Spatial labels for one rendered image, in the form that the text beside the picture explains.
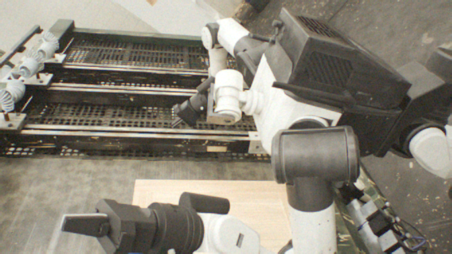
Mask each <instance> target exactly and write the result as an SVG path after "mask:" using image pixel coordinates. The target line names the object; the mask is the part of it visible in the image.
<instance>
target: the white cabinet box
mask: <svg viewBox="0 0 452 254"><path fill-rule="evenodd" d="M114 1H115V2H117V3H118V4H120V5H121V6H123V7H124V8H125V9H127V10H129V11H130V12H131V13H133V14H134V15H136V16H137V17H138V18H140V19H141V20H143V21H144V22H145V23H147V24H149V25H150V26H151V27H152V28H154V29H156V30H157V31H158V32H160V33H161V34H176V35H185V36H201V30H202V28H203V27H205V25H206V23H209V22H211V23H214V22H217V20H220V19H225V17H224V16H223V15H221V14H220V13H219V12H218V11H217V10H215V9H214V8H213V7H211V6H210V5H208V4H207V3H205V2H204V1H203V0H114Z"/></svg>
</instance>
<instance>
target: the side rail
mask: <svg viewBox="0 0 452 254"><path fill-rule="evenodd" d="M73 34H74V39H80V40H84V39H90V40H108V41H118V42H136V43H146V44H165V45H175V46H193V47H203V48H205V47H204V45H203V43H202V38H201V36H185V35H176V34H158V33H149V32H132V31H122V30H105V29H96V28H79V27H78V28H75V30H74V31H73Z"/></svg>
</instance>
